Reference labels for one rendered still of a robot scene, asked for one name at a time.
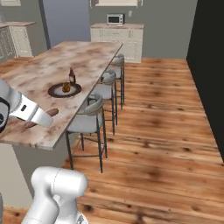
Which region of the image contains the hot dog bun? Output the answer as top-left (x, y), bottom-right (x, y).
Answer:
top-left (61, 81), bottom-right (72, 94)

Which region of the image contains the cream corner cupboard run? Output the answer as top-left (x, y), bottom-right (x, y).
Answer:
top-left (0, 20), bottom-right (37, 64)

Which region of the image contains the grey stool with metal legs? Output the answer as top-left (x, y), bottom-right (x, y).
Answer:
top-left (108, 53), bottom-right (126, 111)
top-left (64, 92), bottom-right (109, 175)
top-left (87, 69), bottom-right (119, 137)

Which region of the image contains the white microwave oven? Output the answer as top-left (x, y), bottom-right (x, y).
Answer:
top-left (106, 12), bottom-right (125, 26)

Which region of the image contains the cream cupboard run with worktop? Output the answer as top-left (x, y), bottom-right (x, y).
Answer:
top-left (89, 23), bottom-right (145, 64)

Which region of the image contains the marble-top dining table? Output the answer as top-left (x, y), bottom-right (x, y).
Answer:
top-left (0, 40), bottom-right (123, 208)

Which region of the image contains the dark-rimmed round plate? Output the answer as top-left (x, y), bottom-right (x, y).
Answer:
top-left (47, 82), bottom-right (83, 99)

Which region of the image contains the brown condiment bottle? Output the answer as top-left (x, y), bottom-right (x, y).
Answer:
top-left (68, 67), bottom-right (77, 86)

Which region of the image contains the brown sausage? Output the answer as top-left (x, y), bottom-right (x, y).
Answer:
top-left (24, 108), bottom-right (60, 130)

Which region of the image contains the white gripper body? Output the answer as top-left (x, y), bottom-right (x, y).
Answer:
top-left (30, 107), bottom-right (54, 128)

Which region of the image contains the cream wall cupboard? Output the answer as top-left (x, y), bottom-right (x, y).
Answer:
top-left (0, 0), bottom-right (22, 7)

